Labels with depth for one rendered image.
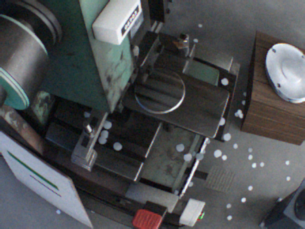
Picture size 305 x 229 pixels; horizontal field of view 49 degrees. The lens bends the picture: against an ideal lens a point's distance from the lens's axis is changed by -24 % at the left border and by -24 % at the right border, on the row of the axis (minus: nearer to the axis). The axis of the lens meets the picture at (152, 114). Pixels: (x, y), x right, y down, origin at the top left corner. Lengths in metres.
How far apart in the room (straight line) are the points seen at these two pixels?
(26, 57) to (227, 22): 1.81
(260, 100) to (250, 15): 0.83
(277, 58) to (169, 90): 0.73
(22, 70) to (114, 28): 0.14
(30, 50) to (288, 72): 1.31
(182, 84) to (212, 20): 1.15
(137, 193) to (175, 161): 0.14
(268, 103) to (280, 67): 0.19
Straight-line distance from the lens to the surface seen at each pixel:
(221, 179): 1.64
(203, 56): 1.29
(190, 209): 1.13
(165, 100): 1.05
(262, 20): 2.29
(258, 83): 1.61
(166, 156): 1.15
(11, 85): 0.47
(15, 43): 0.47
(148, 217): 0.99
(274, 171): 1.86
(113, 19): 0.51
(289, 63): 1.67
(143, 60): 0.89
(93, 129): 1.07
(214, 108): 1.05
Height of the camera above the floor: 1.74
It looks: 67 degrees down
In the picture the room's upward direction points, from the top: 8 degrees counter-clockwise
